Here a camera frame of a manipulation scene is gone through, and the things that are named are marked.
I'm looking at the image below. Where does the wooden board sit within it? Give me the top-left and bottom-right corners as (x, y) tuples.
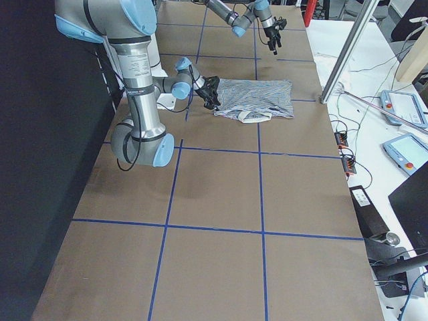
(396, 17), (427, 82)

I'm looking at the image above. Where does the red fire extinguisher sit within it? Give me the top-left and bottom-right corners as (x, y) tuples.
(304, 0), (318, 27)

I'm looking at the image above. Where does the upper orange black connector block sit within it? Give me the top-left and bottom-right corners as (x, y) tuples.
(334, 131), (348, 149)

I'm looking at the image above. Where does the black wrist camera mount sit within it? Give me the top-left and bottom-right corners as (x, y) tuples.
(203, 76), (220, 91)

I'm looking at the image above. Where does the white pedestal column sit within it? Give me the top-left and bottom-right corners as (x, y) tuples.
(147, 33), (176, 110)

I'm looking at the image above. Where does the lower teach pendant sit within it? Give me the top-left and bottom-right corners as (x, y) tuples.
(382, 133), (427, 176)

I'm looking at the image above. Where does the striped polo shirt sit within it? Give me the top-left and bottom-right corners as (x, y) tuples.
(213, 79), (294, 124)

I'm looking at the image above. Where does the lower orange black connector block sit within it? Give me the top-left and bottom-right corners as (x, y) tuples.
(342, 155), (356, 177)

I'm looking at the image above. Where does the orange black connector block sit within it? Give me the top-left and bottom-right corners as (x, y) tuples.
(342, 155), (356, 177)
(334, 131), (348, 149)

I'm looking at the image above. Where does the aluminium frame post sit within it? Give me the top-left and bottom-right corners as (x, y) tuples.
(320, 0), (379, 104)

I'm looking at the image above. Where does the teach pendant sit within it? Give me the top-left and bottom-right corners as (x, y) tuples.
(381, 90), (427, 129)
(382, 133), (427, 176)

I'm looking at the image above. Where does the upper teach pendant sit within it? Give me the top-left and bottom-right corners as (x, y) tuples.
(381, 90), (427, 129)

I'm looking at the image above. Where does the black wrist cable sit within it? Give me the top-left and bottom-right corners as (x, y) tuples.
(156, 65), (198, 113)

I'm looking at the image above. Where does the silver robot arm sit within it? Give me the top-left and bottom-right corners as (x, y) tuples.
(193, 0), (287, 56)
(55, 1), (220, 167)

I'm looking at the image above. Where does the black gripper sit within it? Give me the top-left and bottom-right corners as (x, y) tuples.
(263, 26), (282, 55)
(197, 88), (220, 111)

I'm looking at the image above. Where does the black box with label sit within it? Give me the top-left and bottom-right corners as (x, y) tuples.
(349, 185), (389, 238)

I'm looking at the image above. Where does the black monitor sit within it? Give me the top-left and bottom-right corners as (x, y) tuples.
(389, 164), (428, 254)

